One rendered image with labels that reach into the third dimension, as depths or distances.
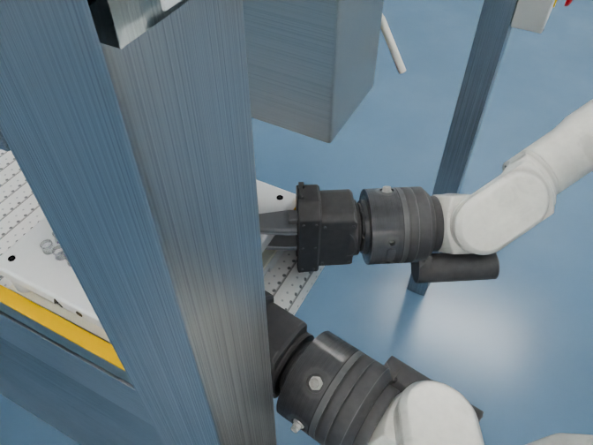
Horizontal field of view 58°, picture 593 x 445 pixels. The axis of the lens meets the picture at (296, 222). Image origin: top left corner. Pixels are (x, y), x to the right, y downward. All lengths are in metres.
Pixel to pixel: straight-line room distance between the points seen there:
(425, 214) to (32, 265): 0.43
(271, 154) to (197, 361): 1.97
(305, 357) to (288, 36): 0.27
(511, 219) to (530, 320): 1.23
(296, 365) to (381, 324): 1.23
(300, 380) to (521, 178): 0.32
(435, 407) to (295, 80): 0.29
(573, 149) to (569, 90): 2.17
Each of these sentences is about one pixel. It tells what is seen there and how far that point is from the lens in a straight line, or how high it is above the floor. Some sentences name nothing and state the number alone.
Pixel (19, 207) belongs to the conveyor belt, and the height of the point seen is 0.91.
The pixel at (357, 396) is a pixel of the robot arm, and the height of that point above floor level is 1.01.
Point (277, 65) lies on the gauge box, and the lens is 0.48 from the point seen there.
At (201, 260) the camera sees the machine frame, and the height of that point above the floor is 1.28.
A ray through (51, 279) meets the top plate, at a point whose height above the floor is 0.98.
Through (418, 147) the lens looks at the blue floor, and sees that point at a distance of 2.28.
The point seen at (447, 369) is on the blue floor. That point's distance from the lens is 1.66.
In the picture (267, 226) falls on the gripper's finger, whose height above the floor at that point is 0.99.
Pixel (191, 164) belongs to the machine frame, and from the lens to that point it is 0.18.
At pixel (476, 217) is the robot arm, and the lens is 0.60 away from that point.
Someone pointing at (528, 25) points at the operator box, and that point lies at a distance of 1.16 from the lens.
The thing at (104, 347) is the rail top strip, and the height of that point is 0.95.
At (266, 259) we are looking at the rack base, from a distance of 0.64.
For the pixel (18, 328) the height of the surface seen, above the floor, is 0.88.
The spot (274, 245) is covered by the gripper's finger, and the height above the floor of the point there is 0.96.
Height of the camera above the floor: 1.44
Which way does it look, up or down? 48 degrees down
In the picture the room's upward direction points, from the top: straight up
